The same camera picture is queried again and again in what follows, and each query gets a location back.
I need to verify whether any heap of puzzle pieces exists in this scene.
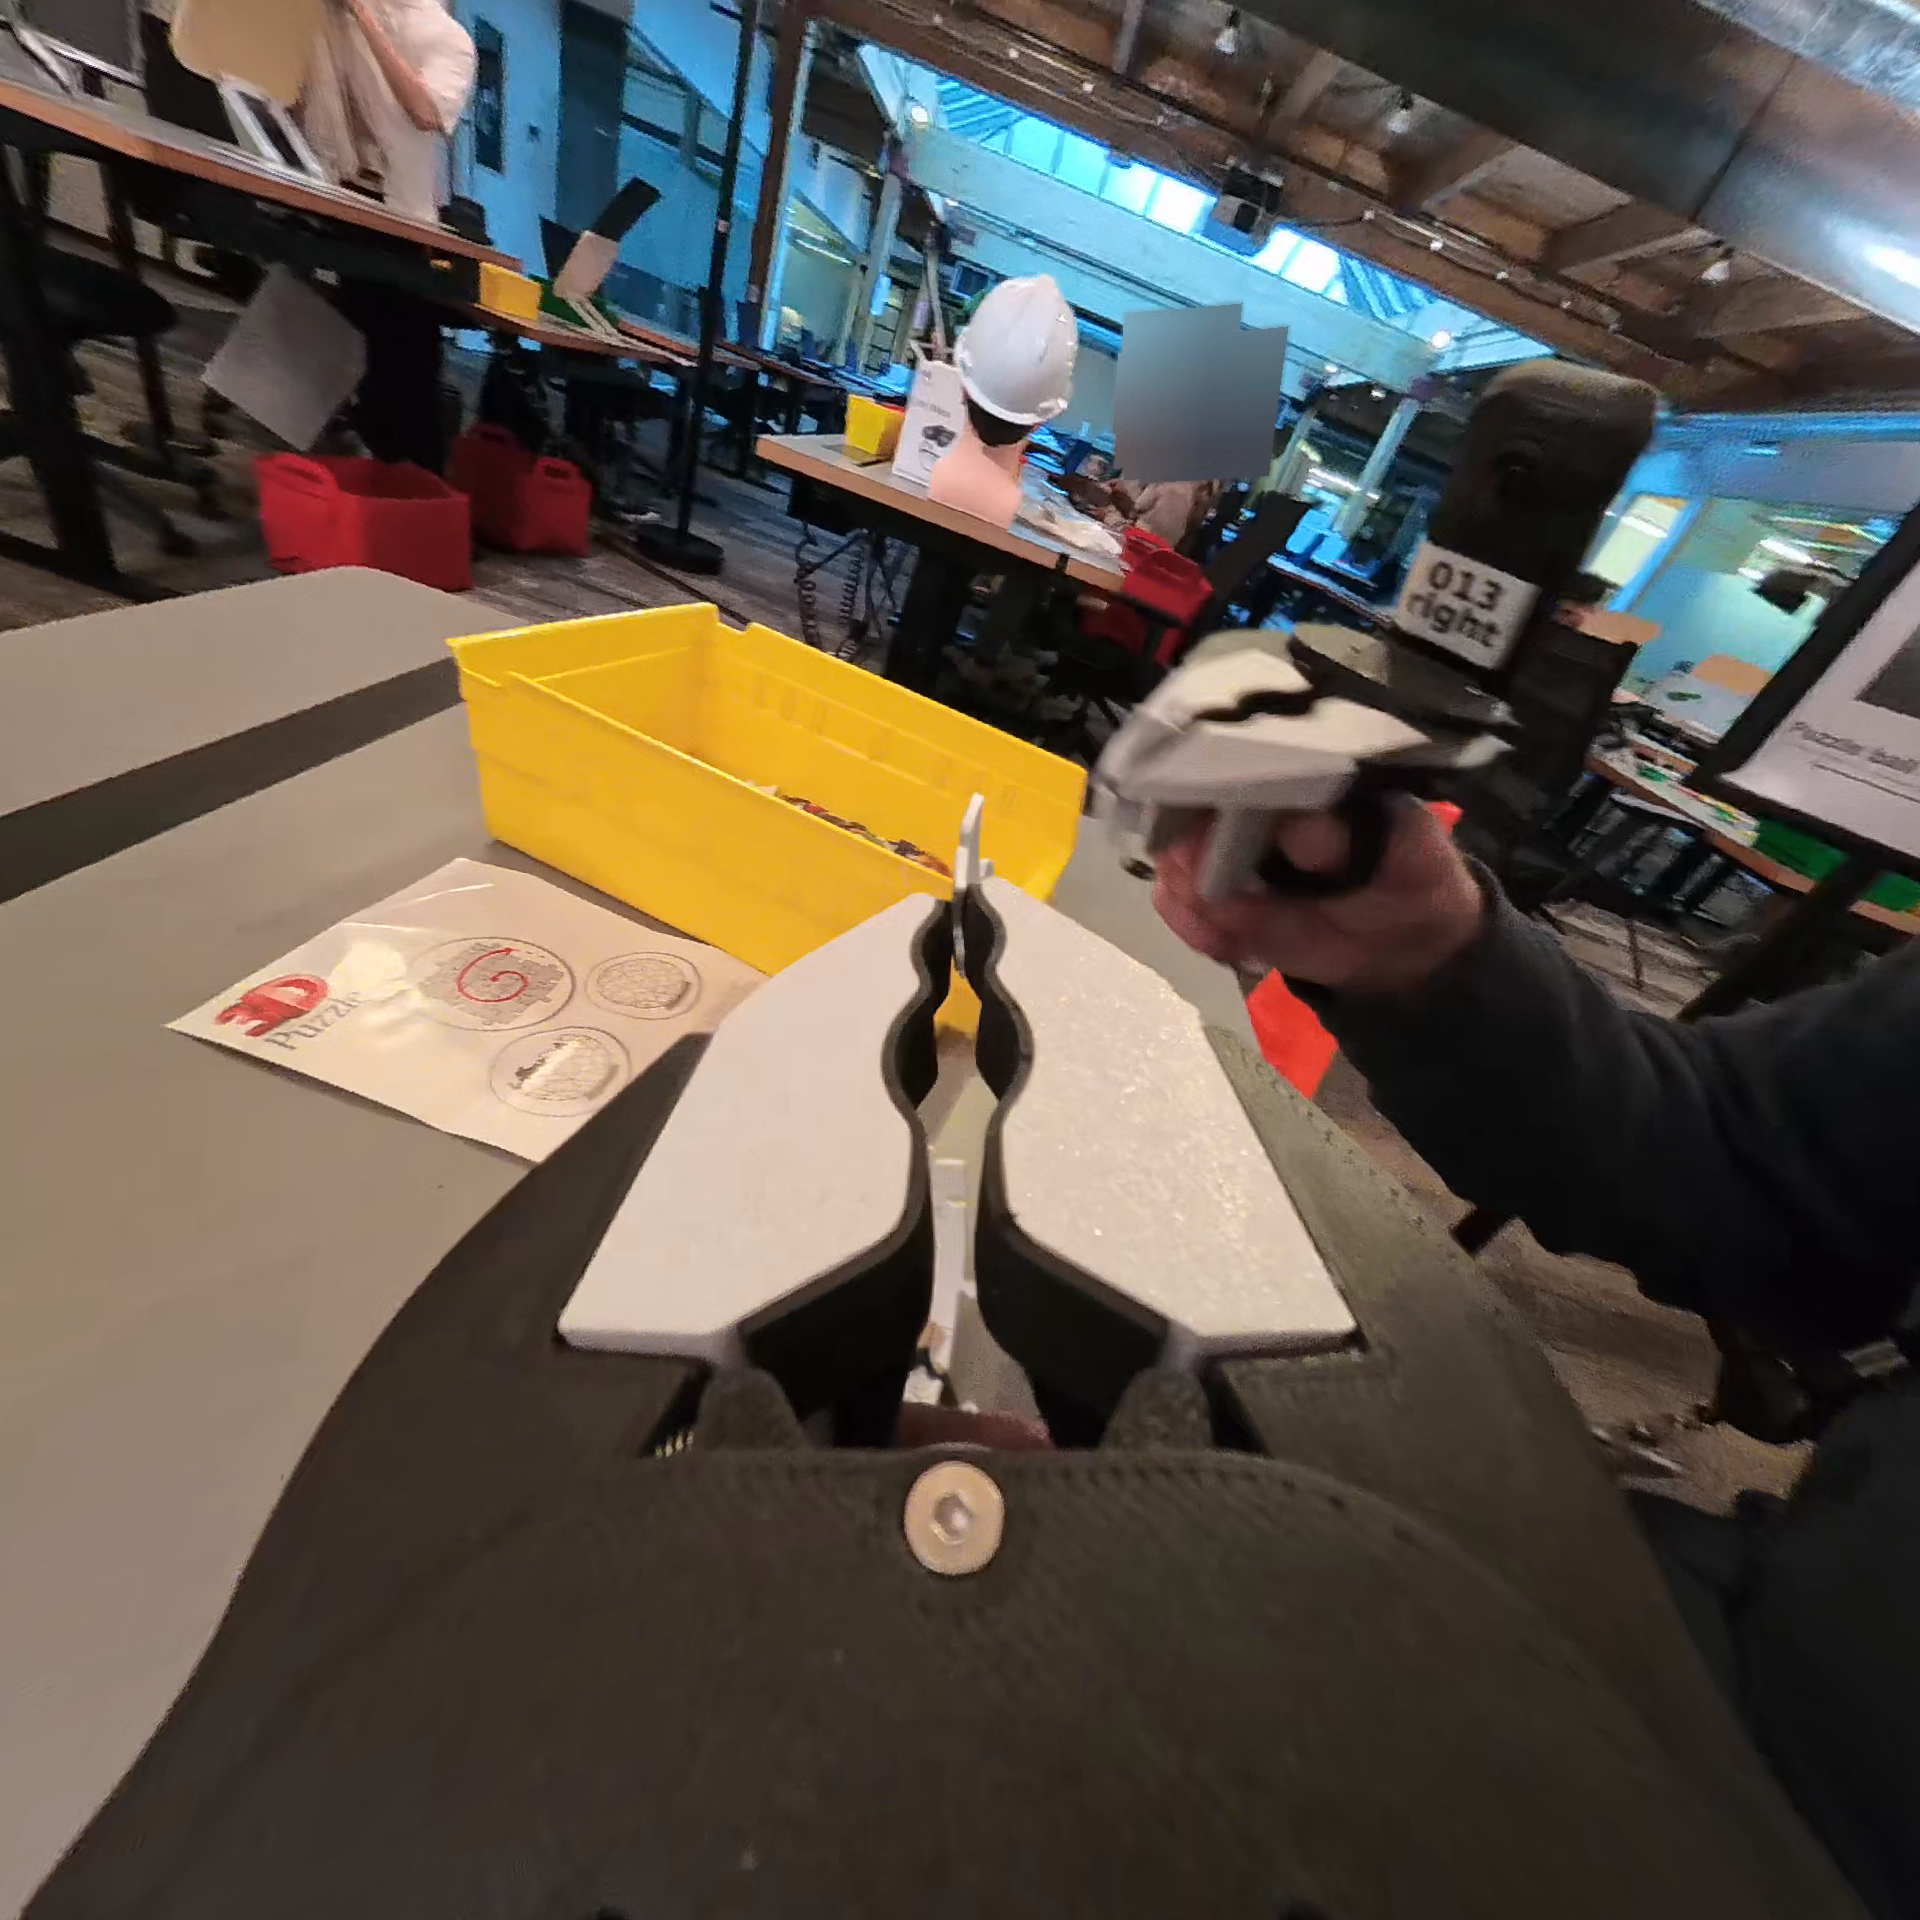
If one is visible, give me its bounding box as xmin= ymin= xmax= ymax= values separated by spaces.
xmin=767 ymin=785 xmax=961 ymax=885

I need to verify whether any person's right hand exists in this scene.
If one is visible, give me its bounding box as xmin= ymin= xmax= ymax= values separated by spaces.
xmin=1152 ymin=795 xmax=1490 ymax=999

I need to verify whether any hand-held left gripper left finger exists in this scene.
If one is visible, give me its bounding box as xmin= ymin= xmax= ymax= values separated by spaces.
xmin=554 ymin=893 xmax=961 ymax=1449

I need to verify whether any person's left hand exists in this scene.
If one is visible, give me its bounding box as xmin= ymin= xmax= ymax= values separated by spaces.
xmin=895 ymin=1405 xmax=1056 ymax=1454

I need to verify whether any red storage bin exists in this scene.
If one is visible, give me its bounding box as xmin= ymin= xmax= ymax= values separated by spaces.
xmin=447 ymin=423 xmax=596 ymax=561
xmin=1079 ymin=527 xmax=1215 ymax=664
xmin=252 ymin=451 xmax=474 ymax=598

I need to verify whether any white instruction leaflet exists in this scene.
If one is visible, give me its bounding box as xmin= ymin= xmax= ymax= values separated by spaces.
xmin=164 ymin=855 xmax=769 ymax=1163

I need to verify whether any small puzzle piece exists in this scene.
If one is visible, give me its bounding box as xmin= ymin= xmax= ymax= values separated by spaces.
xmin=918 ymin=791 xmax=994 ymax=1413

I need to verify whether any white hard hat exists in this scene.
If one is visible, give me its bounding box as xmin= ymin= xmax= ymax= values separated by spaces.
xmin=951 ymin=274 xmax=1080 ymax=426

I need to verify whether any long wooden work table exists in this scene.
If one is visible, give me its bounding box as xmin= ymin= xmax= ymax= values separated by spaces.
xmin=0 ymin=75 xmax=524 ymax=602

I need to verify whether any yellow plastic bin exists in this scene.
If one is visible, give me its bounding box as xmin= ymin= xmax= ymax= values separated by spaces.
xmin=447 ymin=603 xmax=1088 ymax=1038

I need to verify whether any person's right forearm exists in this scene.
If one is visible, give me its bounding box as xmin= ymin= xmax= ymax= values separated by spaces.
xmin=1318 ymin=872 xmax=1920 ymax=1353

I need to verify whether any pink mannequin head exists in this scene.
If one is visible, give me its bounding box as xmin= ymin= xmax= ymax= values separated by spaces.
xmin=928 ymin=399 xmax=1032 ymax=531

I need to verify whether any white carton box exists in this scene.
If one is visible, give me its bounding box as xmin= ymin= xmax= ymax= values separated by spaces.
xmin=889 ymin=357 xmax=968 ymax=490

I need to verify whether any black pole stand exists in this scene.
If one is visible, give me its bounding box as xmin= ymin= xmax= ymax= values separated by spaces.
xmin=638 ymin=0 xmax=767 ymax=577

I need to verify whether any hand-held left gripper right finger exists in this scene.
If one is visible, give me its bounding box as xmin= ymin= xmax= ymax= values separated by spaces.
xmin=972 ymin=878 xmax=1362 ymax=1449

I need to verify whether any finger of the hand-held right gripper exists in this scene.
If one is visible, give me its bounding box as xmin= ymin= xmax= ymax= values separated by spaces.
xmin=1141 ymin=631 xmax=1326 ymax=741
xmin=1092 ymin=697 xmax=1445 ymax=903

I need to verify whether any black framed sign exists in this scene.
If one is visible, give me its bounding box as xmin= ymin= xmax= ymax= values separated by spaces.
xmin=1696 ymin=504 xmax=1920 ymax=903

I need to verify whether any white paper sheet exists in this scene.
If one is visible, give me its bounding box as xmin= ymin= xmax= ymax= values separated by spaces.
xmin=200 ymin=267 xmax=370 ymax=454

